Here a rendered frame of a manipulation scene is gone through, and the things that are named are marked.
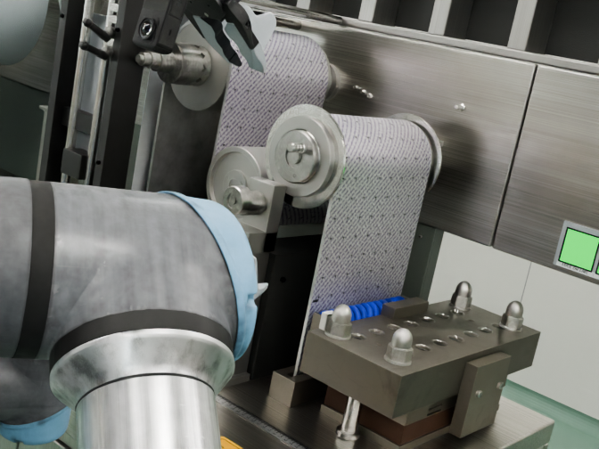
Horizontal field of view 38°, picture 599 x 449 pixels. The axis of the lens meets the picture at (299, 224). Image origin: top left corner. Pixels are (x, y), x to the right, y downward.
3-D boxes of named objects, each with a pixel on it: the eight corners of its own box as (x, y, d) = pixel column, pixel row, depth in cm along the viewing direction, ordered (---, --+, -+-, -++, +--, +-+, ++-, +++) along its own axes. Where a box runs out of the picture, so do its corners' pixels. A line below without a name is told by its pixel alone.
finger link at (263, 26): (300, 45, 107) (262, -13, 101) (273, 80, 105) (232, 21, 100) (283, 44, 109) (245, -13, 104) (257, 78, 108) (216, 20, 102)
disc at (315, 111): (250, 151, 131) (307, 82, 123) (251, 152, 131) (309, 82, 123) (299, 229, 125) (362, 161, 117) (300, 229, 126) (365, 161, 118)
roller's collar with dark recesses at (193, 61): (151, 78, 136) (159, 37, 135) (181, 82, 140) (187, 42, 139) (179, 86, 132) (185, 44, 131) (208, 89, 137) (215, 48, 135)
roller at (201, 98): (162, 101, 144) (176, 14, 141) (265, 109, 163) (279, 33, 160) (220, 118, 135) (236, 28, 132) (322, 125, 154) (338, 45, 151)
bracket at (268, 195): (195, 376, 130) (231, 176, 123) (225, 369, 135) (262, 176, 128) (217, 389, 127) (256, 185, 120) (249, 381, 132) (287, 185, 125)
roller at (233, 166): (200, 212, 138) (213, 137, 135) (304, 207, 157) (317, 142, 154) (254, 235, 130) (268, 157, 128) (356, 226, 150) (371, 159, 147)
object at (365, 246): (304, 322, 126) (329, 199, 122) (396, 303, 144) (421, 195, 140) (307, 323, 126) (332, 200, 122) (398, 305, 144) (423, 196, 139)
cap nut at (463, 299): (444, 304, 145) (450, 278, 144) (455, 301, 148) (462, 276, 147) (463, 312, 143) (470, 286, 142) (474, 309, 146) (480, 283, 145)
